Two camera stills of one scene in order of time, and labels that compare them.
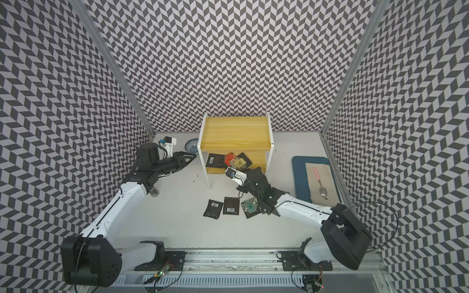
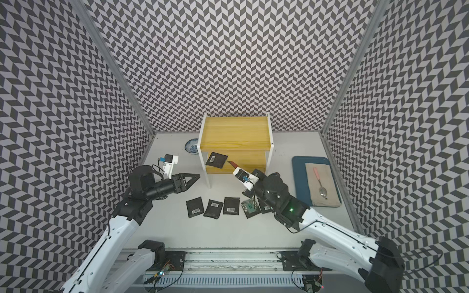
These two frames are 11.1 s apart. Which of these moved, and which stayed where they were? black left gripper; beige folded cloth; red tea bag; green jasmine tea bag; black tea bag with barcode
Moved: red tea bag; black left gripper
Stayed: black tea bag with barcode; green jasmine tea bag; beige folded cloth
